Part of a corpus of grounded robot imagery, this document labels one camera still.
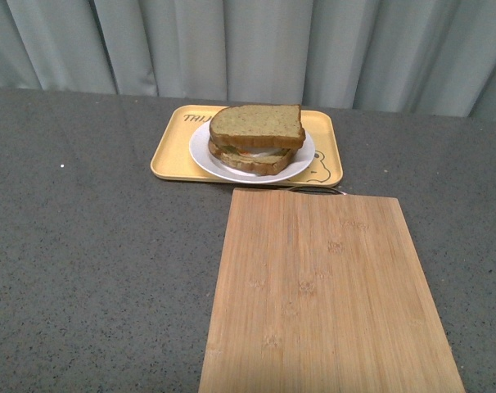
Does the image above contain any bread slice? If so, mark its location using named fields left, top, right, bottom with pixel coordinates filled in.
left=209, top=104, right=305, bottom=149
left=208, top=139, right=297, bottom=175

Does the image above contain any fake fried egg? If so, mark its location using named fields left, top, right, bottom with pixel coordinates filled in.
left=236, top=148, right=288, bottom=158

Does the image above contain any white round plate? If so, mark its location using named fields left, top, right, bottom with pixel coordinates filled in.
left=189, top=121, right=315, bottom=184

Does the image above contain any yellow bear serving tray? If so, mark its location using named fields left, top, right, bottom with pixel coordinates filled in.
left=151, top=105, right=343, bottom=187

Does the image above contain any bamboo cutting board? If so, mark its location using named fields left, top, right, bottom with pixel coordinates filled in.
left=199, top=188, right=464, bottom=392

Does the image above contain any grey pleated curtain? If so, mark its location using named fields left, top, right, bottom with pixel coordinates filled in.
left=0, top=1, right=496, bottom=121

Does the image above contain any metal cutting board handle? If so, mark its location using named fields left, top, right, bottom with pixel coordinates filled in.
left=286, top=186, right=346, bottom=195

